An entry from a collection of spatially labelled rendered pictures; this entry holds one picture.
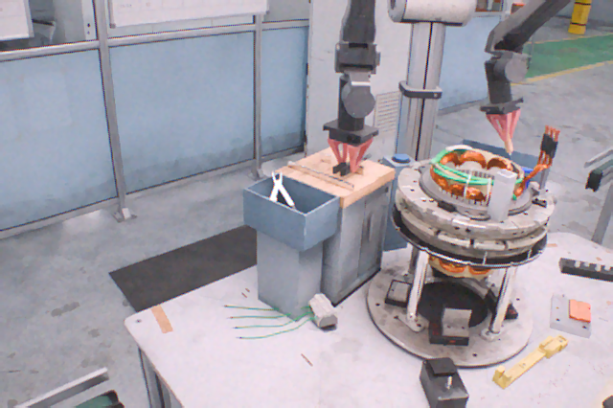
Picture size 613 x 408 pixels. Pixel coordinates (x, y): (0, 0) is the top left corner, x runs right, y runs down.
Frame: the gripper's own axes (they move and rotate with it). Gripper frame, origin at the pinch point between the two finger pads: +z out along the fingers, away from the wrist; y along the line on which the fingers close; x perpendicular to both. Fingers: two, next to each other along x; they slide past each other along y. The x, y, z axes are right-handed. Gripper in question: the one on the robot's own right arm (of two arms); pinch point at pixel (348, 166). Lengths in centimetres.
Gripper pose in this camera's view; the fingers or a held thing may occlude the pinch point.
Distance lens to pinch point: 108.6
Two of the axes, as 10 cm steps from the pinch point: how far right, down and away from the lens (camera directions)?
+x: 6.3, -3.5, 6.9
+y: 7.8, 3.1, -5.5
